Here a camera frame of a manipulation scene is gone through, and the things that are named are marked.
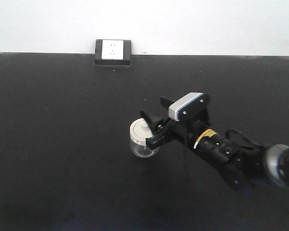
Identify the glass jar with cream lid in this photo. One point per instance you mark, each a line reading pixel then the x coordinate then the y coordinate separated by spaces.
pixel 139 132

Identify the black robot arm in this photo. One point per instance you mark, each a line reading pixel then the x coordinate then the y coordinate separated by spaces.
pixel 242 163

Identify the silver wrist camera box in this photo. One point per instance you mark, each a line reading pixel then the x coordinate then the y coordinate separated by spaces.
pixel 188 106

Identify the black wall power socket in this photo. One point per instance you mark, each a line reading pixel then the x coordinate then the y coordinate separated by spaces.
pixel 113 52

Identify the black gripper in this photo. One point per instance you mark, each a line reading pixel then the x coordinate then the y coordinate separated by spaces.
pixel 170 130

